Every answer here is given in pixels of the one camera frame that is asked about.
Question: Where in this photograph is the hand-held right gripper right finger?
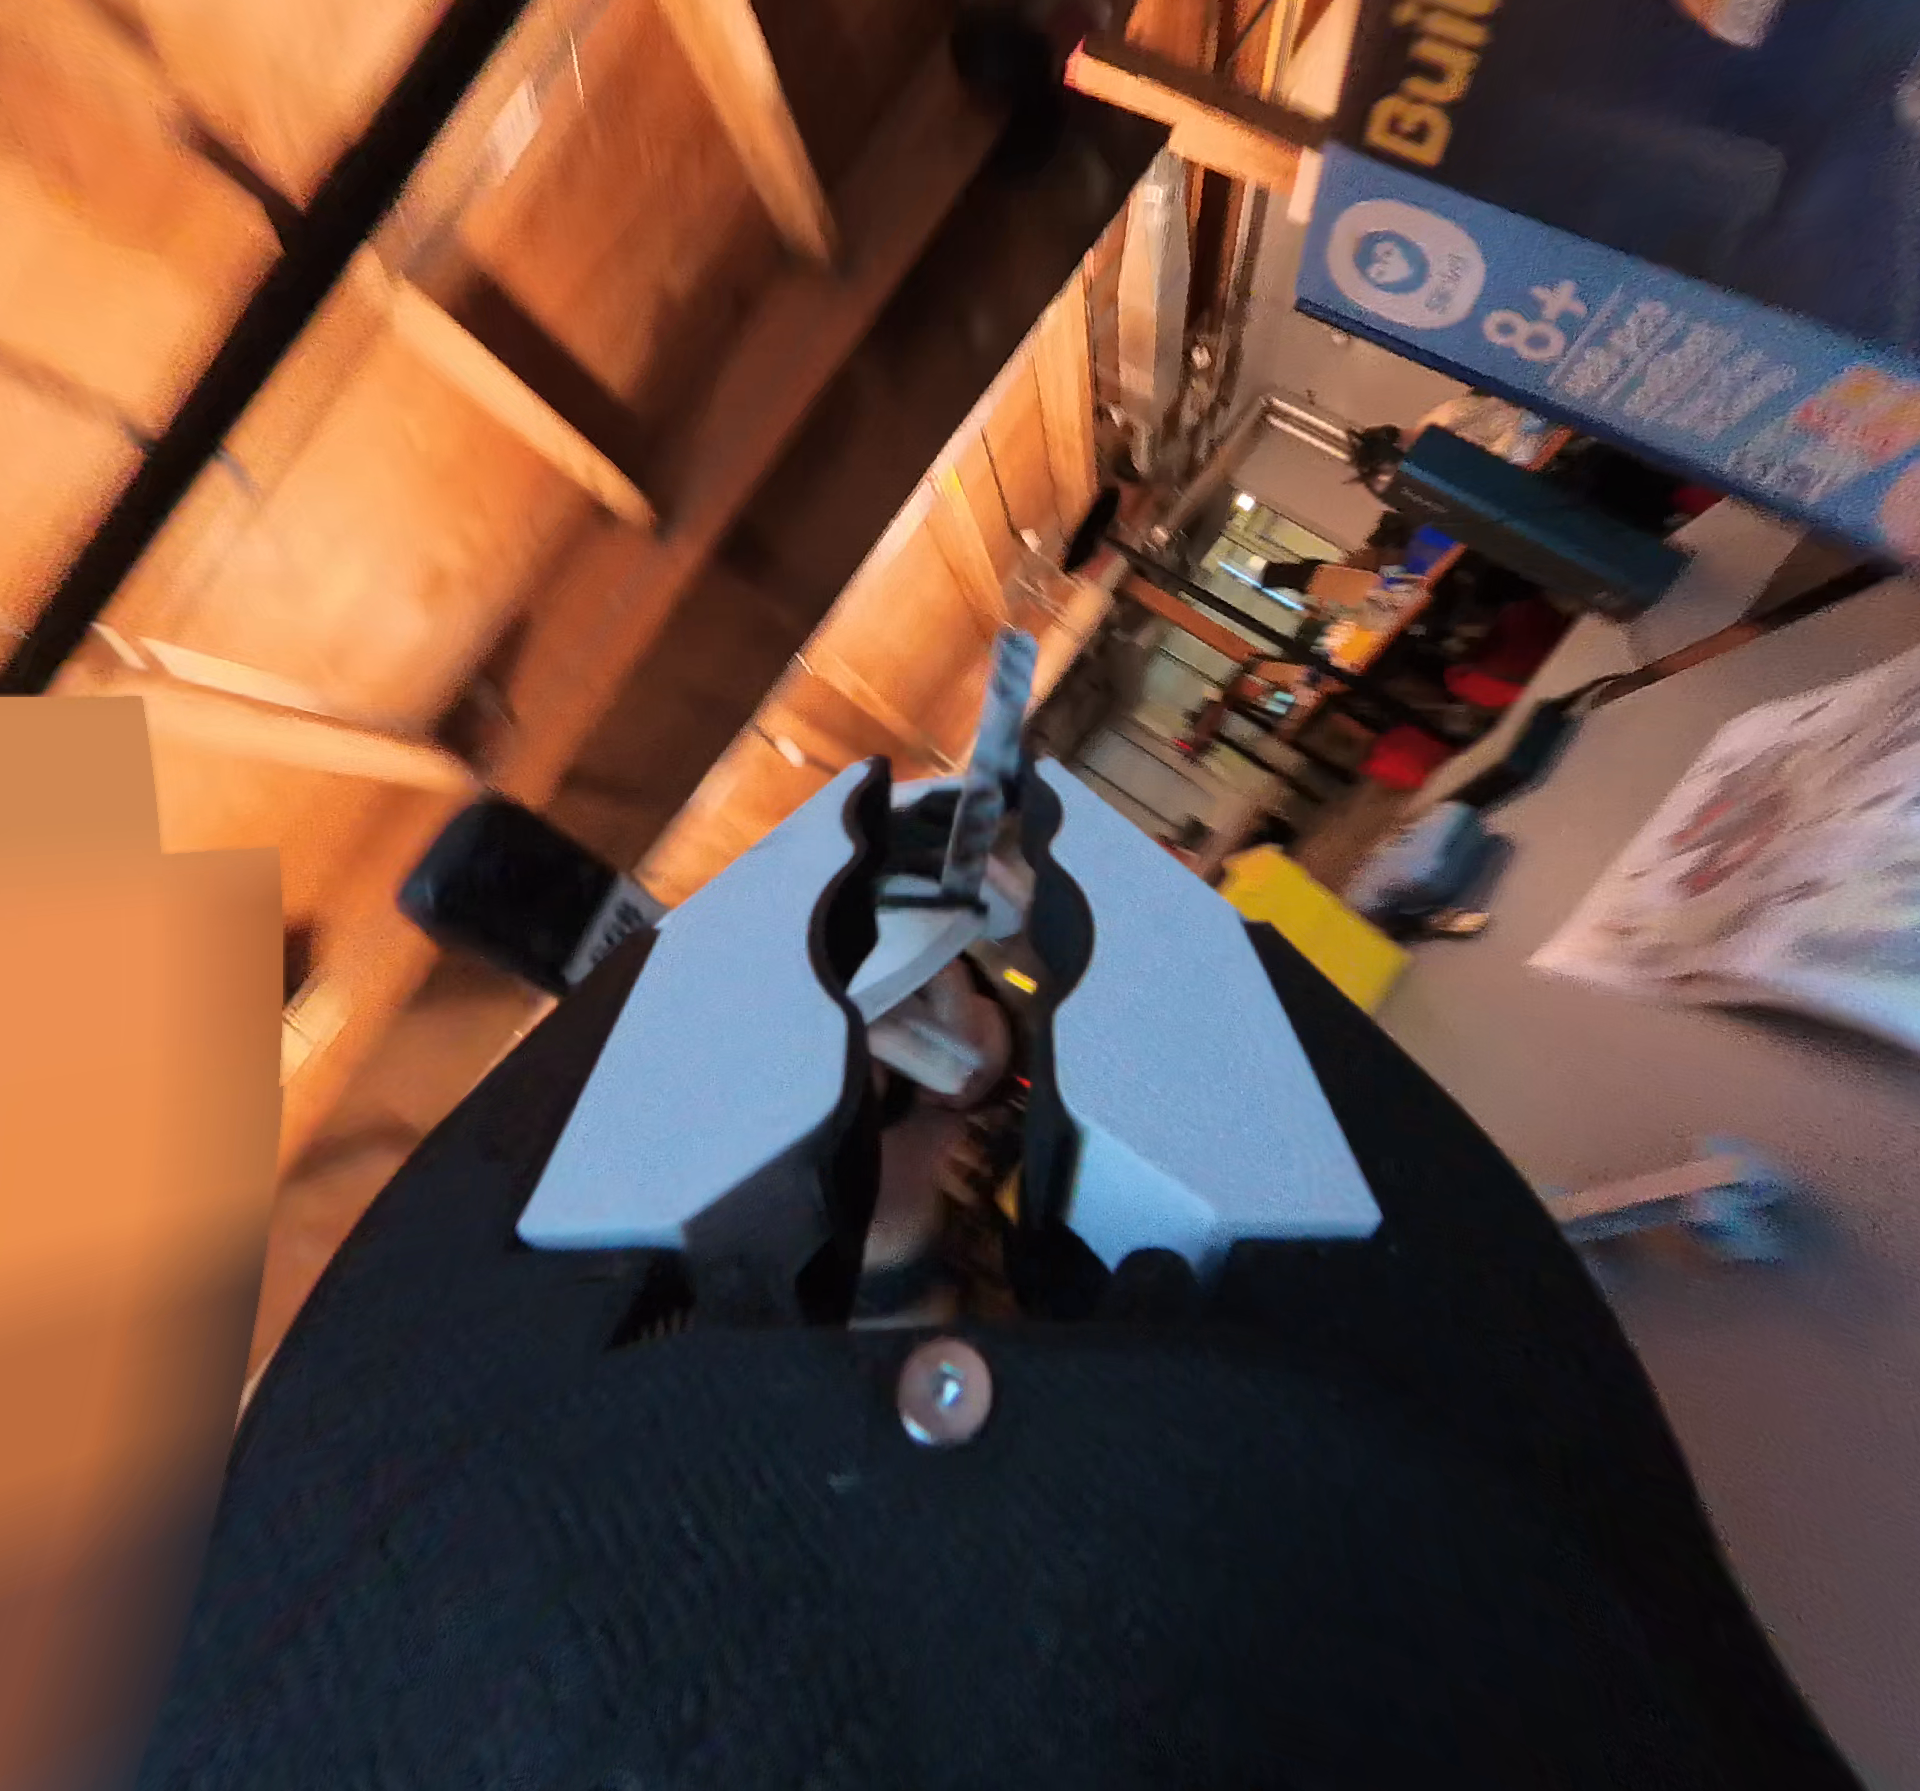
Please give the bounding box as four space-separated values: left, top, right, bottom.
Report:
1004 756 1386 1316

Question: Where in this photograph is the black cylinder with white label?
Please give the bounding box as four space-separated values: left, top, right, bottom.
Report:
398 799 668 994

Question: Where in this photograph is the yellow plastic bin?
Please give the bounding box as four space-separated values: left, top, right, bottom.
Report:
1219 843 1414 1012

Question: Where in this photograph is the loose grey brick piece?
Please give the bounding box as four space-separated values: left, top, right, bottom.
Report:
1546 1138 1802 1263

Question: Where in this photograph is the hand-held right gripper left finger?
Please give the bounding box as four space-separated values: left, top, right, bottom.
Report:
514 756 897 1324

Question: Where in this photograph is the building instruction booklet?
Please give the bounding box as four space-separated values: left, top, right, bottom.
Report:
1530 652 1920 1058

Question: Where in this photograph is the grey blue small object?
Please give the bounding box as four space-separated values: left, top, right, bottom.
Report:
1351 801 1510 940

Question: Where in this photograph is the grey desk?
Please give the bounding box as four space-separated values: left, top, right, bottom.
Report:
1351 501 1920 1791

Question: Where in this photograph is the dark flat box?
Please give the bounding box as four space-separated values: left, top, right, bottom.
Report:
1381 424 1691 619

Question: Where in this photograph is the grey technic beam piece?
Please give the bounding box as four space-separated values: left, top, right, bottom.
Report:
885 627 1045 922

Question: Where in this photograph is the blue toy set box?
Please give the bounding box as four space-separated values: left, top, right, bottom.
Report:
1293 0 1920 554

